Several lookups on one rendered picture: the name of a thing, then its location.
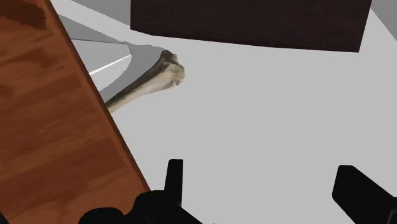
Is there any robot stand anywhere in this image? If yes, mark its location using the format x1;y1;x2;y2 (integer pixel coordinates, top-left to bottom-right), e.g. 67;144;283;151
130;0;373;53

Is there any brown wooden table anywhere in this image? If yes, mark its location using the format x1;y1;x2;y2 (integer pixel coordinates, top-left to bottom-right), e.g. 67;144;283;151
0;0;152;224

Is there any beige long bone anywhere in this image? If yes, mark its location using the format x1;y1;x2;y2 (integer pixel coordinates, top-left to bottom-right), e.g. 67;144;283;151
105;49;186;114

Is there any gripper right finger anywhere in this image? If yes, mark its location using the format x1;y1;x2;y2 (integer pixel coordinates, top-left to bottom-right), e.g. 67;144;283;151
331;165;397;224

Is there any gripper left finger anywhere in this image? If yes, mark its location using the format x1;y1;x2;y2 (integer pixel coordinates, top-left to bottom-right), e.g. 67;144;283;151
78;158;203;224

